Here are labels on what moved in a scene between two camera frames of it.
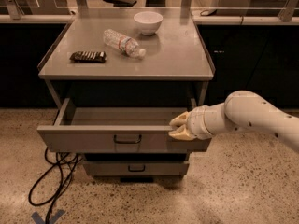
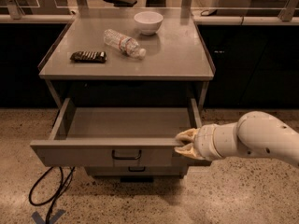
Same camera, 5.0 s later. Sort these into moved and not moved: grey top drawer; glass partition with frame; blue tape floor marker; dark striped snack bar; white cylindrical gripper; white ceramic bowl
Moved: white cylindrical gripper; grey top drawer
Not moved: white ceramic bowl; glass partition with frame; blue tape floor marker; dark striped snack bar
